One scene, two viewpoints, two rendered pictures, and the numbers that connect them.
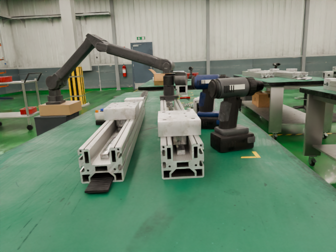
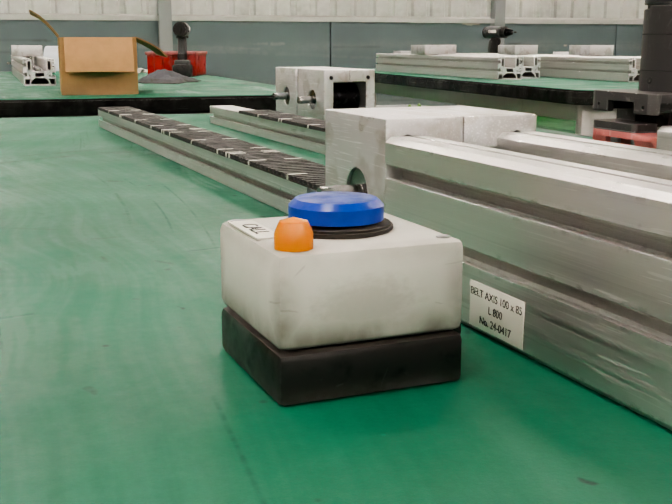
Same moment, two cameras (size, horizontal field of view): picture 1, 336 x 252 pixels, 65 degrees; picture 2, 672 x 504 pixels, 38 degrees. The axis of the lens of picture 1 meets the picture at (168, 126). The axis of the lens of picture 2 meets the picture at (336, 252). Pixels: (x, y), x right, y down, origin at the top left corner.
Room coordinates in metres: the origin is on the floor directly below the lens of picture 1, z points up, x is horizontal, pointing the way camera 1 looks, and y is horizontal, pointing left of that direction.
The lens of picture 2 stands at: (0.87, 0.45, 0.92)
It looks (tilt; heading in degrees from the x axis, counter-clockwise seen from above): 12 degrees down; 338
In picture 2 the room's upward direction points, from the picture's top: straight up
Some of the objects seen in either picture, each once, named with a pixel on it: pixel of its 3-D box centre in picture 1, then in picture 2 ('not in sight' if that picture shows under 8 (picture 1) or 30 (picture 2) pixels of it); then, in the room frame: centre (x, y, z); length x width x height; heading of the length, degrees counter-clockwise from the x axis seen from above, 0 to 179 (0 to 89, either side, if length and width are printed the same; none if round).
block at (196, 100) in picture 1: (202, 107); not in sight; (1.31, -0.18, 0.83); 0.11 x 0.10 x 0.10; 70
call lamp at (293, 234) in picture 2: not in sight; (293, 232); (1.22, 0.33, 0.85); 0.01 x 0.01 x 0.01
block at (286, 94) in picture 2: not in sight; (303, 95); (2.48, -0.12, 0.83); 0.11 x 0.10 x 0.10; 91
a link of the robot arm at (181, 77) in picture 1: (175, 73); not in sight; (1.40, -0.05, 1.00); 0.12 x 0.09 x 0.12; 74
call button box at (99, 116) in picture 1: (107, 116); (354, 292); (1.25, 0.29, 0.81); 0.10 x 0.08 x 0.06; 91
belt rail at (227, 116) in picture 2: not in sight; (325, 138); (2.06, 0.00, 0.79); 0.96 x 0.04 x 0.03; 1
